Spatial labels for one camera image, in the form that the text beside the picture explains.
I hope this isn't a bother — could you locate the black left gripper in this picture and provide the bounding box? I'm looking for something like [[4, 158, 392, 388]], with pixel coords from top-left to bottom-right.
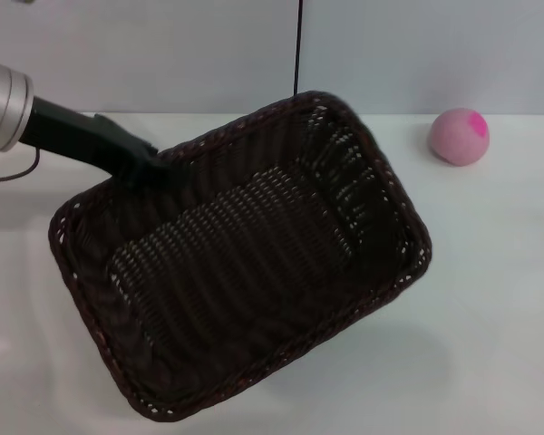
[[19, 95, 189, 192]]

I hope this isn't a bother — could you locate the dark brown woven basket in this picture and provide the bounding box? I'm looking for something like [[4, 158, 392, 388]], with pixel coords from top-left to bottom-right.
[[48, 90, 434, 424]]

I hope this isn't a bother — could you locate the pink felt ball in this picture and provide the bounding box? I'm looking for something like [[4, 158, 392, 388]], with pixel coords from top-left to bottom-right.
[[430, 107, 491, 166]]

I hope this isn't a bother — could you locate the thin dark gripper cable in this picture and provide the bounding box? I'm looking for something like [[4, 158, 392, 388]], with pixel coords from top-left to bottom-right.
[[0, 147, 43, 185]]

